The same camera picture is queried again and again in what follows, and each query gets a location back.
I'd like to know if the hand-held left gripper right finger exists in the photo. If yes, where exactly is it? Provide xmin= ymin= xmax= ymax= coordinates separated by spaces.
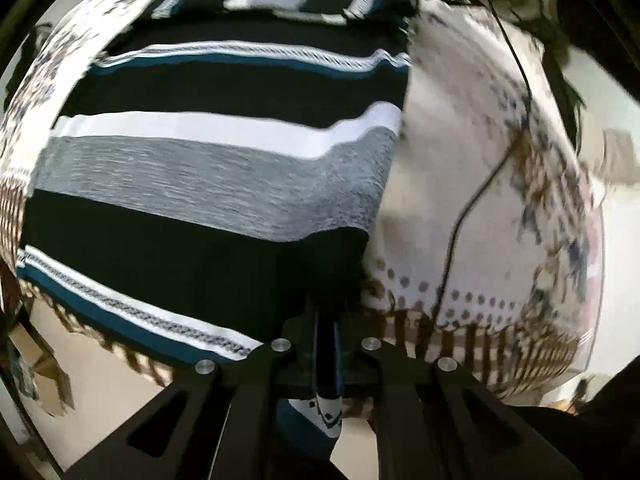
xmin=334 ymin=306 xmax=584 ymax=480

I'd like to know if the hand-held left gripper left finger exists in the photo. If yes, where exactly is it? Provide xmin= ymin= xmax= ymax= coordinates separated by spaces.
xmin=65 ymin=304 xmax=323 ymax=480

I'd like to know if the black white teal striped sweater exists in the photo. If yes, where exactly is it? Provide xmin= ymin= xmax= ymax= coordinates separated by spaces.
xmin=15 ymin=0 xmax=417 ymax=461

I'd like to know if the white brown patterned blanket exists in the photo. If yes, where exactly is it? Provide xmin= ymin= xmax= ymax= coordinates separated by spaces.
xmin=0 ymin=0 xmax=609 ymax=402

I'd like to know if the brown cardboard box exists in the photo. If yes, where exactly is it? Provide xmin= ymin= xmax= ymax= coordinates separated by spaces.
xmin=7 ymin=300 xmax=77 ymax=418

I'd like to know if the thin black cable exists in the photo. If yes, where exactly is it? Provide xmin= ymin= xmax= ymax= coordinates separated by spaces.
xmin=430 ymin=0 xmax=534 ymax=332

